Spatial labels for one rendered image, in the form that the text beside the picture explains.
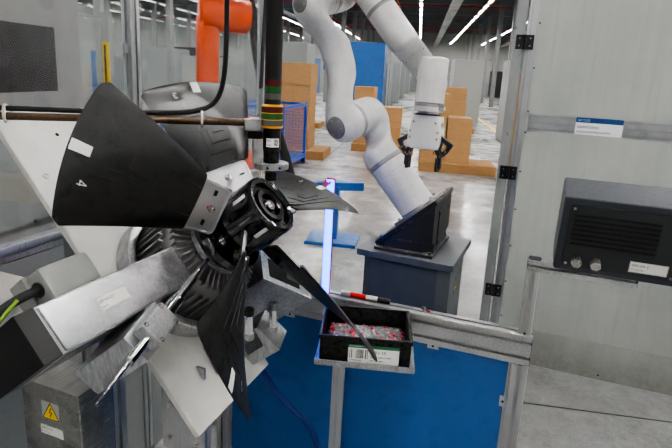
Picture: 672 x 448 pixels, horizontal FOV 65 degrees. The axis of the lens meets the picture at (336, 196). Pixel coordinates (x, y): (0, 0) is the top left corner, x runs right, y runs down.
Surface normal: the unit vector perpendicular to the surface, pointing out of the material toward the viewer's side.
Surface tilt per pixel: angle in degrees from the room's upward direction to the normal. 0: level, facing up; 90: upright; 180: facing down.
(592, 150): 90
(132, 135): 76
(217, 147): 46
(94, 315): 50
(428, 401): 90
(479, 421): 90
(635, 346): 90
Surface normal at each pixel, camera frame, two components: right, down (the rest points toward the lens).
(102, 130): 0.74, -0.08
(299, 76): -0.18, 0.22
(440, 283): 0.36, 0.23
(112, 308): 0.75, -0.53
